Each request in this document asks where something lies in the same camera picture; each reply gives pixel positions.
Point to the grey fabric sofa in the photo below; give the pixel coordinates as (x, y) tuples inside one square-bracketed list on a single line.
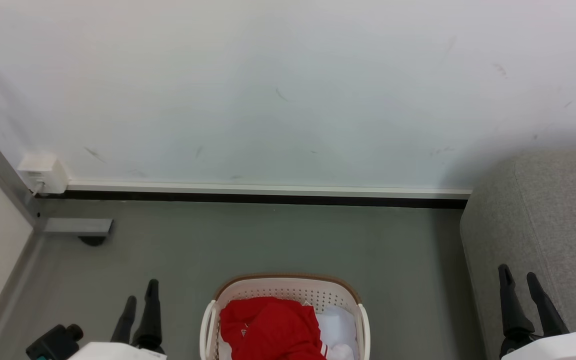
[(543, 225)]

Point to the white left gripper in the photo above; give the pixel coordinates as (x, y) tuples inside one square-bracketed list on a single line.
[(118, 352)]

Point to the grey metal frame foot bar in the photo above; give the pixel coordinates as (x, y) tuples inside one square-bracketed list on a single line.
[(78, 226)]

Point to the white perforated laundry basket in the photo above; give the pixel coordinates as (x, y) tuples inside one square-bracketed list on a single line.
[(288, 290)]

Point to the red garment with white trim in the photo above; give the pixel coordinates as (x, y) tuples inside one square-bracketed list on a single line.
[(273, 330)]

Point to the white wall socket box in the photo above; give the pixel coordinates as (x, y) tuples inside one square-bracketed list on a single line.
[(43, 170)]

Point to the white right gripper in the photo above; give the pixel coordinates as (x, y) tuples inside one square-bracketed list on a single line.
[(563, 348)]

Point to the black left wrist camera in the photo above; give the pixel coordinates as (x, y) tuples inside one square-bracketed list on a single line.
[(54, 343)]

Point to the white and black baseboard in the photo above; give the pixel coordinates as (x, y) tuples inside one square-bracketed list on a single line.
[(268, 195)]

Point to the black round foot pad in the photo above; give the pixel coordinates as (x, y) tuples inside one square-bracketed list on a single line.
[(92, 241)]

